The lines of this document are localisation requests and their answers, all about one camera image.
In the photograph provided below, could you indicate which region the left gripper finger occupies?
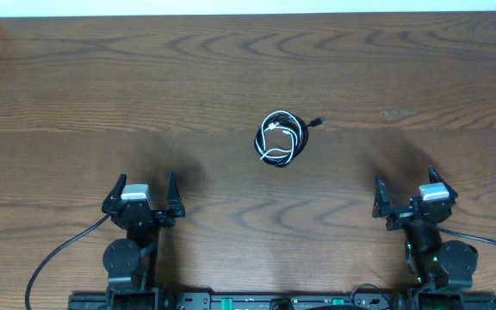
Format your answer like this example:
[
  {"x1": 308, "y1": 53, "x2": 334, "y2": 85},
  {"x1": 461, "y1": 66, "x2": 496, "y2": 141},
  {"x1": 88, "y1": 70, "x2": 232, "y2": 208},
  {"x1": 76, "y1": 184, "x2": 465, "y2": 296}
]
[
  {"x1": 102, "y1": 174, "x2": 127, "y2": 214},
  {"x1": 166, "y1": 171, "x2": 185, "y2": 217}
]

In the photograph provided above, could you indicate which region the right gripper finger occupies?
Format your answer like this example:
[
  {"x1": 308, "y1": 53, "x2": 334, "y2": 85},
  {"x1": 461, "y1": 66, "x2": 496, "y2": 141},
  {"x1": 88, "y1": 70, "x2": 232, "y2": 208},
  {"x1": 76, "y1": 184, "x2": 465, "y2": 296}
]
[
  {"x1": 372, "y1": 176, "x2": 391, "y2": 218},
  {"x1": 427, "y1": 165, "x2": 458, "y2": 199}
]

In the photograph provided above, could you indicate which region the white usb cable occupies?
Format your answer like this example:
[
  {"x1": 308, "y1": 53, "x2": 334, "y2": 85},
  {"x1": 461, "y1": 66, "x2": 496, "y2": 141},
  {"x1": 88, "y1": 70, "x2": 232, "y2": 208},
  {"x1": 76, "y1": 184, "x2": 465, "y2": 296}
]
[{"x1": 258, "y1": 110, "x2": 302, "y2": 166}]

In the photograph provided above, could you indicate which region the black usb cable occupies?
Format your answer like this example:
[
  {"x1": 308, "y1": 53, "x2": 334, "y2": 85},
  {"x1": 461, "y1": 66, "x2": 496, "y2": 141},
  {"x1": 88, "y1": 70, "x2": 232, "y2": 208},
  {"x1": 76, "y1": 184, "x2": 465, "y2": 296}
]
[{"x1": 254, "y1": 111, "x2": 327, "y2": 169}]

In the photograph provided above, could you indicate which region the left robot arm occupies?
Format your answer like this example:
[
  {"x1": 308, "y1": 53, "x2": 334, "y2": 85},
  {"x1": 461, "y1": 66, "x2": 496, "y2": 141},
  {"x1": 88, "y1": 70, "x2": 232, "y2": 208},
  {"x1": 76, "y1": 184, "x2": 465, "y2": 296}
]
[{"x1": 102, "y1": 172, "x2": 185, "y2": 309}]

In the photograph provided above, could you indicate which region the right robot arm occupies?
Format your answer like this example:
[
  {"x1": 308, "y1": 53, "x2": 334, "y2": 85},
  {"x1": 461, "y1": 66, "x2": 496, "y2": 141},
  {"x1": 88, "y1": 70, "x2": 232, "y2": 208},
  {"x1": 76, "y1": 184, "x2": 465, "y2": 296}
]
[{"x1": 372, "y1": 166, "x2": 478, "y2": 309}]

